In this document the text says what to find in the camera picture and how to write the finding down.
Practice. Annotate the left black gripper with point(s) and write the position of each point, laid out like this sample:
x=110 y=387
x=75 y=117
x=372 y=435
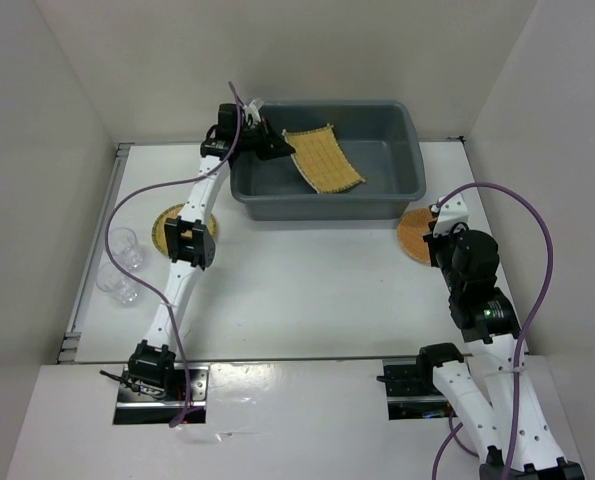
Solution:
x=273 y=146

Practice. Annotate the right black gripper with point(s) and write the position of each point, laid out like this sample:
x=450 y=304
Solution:
x=431 y=242

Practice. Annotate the round orange woven tray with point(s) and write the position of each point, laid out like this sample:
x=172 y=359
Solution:
x=415 y=234

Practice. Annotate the rectangular woven bamboo mat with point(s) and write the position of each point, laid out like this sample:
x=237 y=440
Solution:
x=321 y=162

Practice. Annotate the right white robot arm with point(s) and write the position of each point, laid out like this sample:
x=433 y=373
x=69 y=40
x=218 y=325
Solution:
x=504 y=420

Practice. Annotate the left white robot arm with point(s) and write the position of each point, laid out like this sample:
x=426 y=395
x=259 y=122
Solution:
x=191 y=248

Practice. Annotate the grey plastic bin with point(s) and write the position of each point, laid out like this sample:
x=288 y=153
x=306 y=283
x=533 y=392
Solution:
x=378 y=138

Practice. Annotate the round bamboo tray left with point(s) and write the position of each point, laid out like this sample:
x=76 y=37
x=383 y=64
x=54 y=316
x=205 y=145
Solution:
x=158 y=234

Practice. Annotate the clear plastic cup upper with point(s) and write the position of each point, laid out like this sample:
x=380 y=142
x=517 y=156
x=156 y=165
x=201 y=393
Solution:
x=125 y=248

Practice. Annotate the clear plastic cup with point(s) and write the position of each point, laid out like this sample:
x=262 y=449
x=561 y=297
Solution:
x=125 y=248
x=117 y=285

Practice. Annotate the clear plastic cup lower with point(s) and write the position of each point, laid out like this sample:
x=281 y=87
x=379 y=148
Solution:
x=117 y=285

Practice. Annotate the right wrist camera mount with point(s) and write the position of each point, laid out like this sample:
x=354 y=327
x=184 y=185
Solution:
x=451 y=217

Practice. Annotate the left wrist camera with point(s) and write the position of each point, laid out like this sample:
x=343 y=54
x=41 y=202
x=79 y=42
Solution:
x=252 y=112

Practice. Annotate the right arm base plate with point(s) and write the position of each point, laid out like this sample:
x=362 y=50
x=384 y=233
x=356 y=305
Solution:
x=408 y=397

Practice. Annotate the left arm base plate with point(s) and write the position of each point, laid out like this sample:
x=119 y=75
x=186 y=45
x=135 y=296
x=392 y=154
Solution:
x=139 y=404

